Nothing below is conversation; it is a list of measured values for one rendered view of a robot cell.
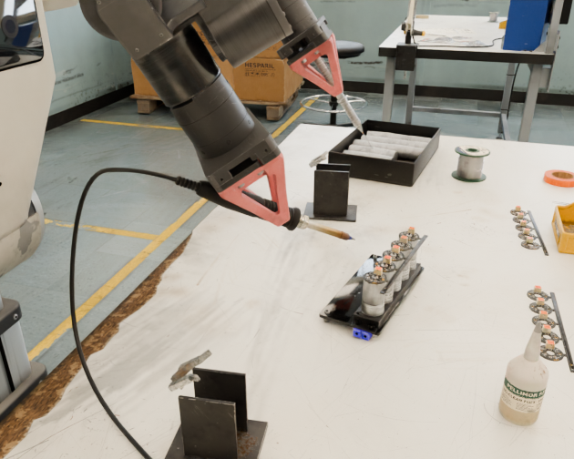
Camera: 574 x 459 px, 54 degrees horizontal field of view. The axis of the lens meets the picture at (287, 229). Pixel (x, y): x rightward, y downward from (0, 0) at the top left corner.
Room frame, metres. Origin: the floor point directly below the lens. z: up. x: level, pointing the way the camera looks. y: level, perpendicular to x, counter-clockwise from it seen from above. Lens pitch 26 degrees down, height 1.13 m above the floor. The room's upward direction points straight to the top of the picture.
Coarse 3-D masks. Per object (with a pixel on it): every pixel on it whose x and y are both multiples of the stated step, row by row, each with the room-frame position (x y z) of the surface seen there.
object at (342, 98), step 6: (318, 60) 0.81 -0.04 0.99; (318, 66) 0.81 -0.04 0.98; (324, 66) 0.81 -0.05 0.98; (324, 72) 0.81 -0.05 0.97; (330, 78) 0.81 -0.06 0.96; (330, 84) 0.81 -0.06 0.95; (342, 96) 0.81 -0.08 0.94; (342, 102) 0.81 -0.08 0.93; (348, 102) 0.81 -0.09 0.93; (348, 108) 0.81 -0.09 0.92; (348, 114) 0.81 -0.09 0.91; (354, 114) 0.81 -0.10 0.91; (354, 120) 0.80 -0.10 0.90
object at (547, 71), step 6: (558, 30) 2.38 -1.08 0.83; (558, 36) 2.34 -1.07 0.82; (546, 42) 2.35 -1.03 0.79; (558, 42) 2.33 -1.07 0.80; (540, 48) 2.36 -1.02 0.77; (546, 66) 2.39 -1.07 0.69; (552, 66) 2.34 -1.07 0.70; (546, 72) 2.37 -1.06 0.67; (540, 78) 2.37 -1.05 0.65; (546, 78) 2.36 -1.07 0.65; (540, 84) 2.37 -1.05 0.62; (546, 84) 2.36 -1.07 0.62
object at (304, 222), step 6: (306, 216) 0.52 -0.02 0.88; (300, 222) 0.51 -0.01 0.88; (306, 222) 0.51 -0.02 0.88; (312, 222) 0.52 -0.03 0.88; (300, 228) 0.51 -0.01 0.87; (312, 228) 0.52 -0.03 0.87; (318, 228) 0.52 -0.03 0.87; (324, 228) 0.52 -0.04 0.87; (330, 228) 0.53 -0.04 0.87; (330, 234) 0.52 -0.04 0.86; (336, 234) 0.52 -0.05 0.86; (342, 234) 0.53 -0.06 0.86; (348, 234) 0.53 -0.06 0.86
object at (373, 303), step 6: (372, 276) 0.52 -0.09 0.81; (366, 282) 0.51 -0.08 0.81; (384, 282) 0.51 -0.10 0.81; (366, 288) 0.51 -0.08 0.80; (372, 288) 0.51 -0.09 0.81; (378, 288) 0.50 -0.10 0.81; (366, 294) 0.51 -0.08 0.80; (372, 294) 0.50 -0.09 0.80; (378, 294) 0.50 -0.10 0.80; (384, 294) 0.51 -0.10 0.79; (366, 300) 0.51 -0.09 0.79; (372, 300) 0.50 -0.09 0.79; (378, 300) 0.50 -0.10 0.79; (366, 306) 0.51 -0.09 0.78; (372, 306) 0.50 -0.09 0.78; (378, 306) 0.51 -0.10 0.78; (366, 312) 0.51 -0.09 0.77; (372, 312) 0.50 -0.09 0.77; (378, 312) 0.51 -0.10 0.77
